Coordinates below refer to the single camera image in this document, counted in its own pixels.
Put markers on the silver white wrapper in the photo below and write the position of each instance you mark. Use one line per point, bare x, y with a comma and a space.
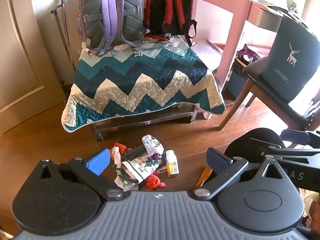
152, 143

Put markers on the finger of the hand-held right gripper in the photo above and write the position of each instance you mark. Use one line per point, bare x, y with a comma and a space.
295, 136
272, 151

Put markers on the thin metal pole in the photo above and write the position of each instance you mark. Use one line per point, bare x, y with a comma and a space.
61, 17

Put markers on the black round stool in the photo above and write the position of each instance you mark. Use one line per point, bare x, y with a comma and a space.
250, 140

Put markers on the low metal table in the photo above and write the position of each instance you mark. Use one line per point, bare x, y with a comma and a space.
140, 121

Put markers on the blue bin black liner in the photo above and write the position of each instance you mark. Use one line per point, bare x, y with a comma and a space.
236, 85

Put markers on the black plastic wrapper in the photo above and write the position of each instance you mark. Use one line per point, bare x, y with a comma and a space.
135, 152

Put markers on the wooden chair black seat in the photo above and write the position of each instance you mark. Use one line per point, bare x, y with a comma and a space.
255, 67

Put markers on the red black backpack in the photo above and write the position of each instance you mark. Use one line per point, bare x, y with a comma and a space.
162, 5

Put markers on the purple grey backpack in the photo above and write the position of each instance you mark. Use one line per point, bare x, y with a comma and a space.
130, 12

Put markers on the white twisted paper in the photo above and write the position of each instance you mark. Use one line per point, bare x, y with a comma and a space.
116, 156

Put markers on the small white bottle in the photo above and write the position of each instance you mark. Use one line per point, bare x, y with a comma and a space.
172, 165

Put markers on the white green printed bag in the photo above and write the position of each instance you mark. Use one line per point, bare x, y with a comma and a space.
135, 171

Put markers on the purple shiny bag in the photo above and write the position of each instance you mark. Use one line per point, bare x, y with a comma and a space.
247, 53

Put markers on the teal waste bin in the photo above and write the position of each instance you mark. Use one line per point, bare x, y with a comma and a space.
287, 80

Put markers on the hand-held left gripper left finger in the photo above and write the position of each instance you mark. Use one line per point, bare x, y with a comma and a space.
97, 161

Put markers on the zigzag quilted blanket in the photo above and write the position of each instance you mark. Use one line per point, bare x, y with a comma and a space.
140, 80

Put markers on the small purple wrapper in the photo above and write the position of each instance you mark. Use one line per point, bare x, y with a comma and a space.
155, 158

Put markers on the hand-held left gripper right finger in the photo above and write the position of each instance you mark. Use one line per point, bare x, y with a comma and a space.
217, 159

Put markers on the pink desk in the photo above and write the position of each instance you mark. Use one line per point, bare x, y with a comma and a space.
235, 17

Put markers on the cream panelled door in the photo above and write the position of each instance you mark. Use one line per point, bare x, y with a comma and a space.
20, 55

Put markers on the orange plastic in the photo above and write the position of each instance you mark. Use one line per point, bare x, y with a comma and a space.
153, 181

